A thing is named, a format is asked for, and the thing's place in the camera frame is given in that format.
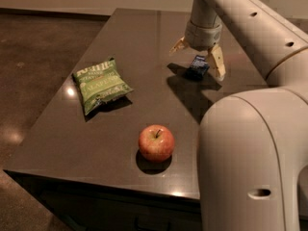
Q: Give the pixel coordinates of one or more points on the green jalapeno chips bag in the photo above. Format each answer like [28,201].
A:
[99,85]

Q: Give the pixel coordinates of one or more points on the blue rxbar blueberry bar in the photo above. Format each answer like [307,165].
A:
[198,68]

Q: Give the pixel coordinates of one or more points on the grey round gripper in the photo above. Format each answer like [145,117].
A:
[202,36]

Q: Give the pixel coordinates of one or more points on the red yellow apple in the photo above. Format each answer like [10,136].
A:
[156,143]

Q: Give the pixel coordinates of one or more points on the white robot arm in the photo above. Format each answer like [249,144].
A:
[252,144]

